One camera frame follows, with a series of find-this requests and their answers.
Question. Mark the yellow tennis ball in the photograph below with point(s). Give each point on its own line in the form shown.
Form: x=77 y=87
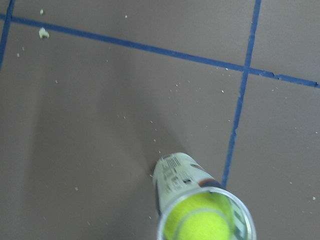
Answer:
x=203 y=216

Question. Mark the clear tennis ball can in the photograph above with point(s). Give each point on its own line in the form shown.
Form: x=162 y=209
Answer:
x=178 y=176

